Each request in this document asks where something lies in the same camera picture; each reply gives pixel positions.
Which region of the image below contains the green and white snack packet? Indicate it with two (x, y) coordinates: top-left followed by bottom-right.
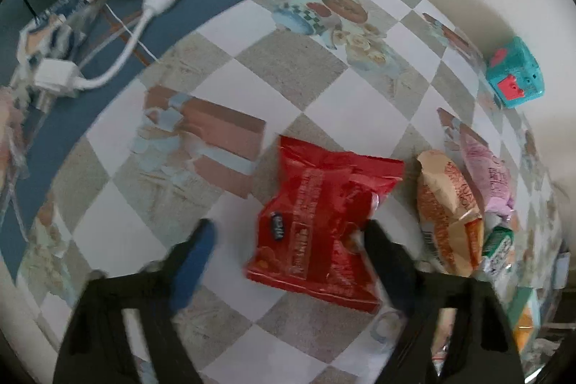
(477, 224), (516, 281)

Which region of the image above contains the bright red snack packet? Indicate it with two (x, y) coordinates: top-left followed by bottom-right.
(245, 135), (405, 313)

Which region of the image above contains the clear printed plastic bag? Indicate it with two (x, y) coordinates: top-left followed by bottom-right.
(18, 0), (111, 65)

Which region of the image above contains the white charger adapter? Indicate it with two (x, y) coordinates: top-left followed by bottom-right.
(33, 59), (82, 97)

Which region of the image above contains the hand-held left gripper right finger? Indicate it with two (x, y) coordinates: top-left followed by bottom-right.
(360, 220), (527, 384)

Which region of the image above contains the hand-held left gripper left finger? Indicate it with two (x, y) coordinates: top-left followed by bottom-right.
(53, 218), (219, 384)

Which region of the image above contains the checkered printed tablecloth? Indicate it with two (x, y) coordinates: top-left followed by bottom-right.
(0, 0), (568, 384)

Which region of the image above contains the pink snack packet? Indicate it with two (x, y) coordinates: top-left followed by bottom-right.
(459, 127), (514, 218)

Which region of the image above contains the cream and orange snack packet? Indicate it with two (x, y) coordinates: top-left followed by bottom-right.
(416, 150), (486, 277)

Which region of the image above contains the thin white charger cable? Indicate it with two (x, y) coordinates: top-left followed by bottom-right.
(74, 8), (151, 90)

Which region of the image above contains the teal toy box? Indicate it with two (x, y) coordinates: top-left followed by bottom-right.
(485, 36), (546, 109)

